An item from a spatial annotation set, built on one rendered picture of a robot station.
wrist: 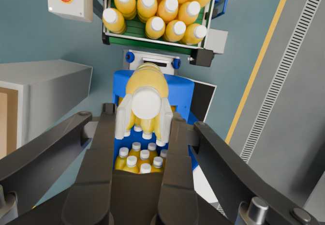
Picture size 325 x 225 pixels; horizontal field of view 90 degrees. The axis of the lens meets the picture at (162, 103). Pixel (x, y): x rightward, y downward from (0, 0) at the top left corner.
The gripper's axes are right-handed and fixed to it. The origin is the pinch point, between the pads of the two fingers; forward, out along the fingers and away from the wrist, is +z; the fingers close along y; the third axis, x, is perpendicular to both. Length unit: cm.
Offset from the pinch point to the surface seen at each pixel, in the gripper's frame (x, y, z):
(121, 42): 12, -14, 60
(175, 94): -2.9, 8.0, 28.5
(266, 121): -50, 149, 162
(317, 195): -136, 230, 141
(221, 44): 18, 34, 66
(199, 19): 26, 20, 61
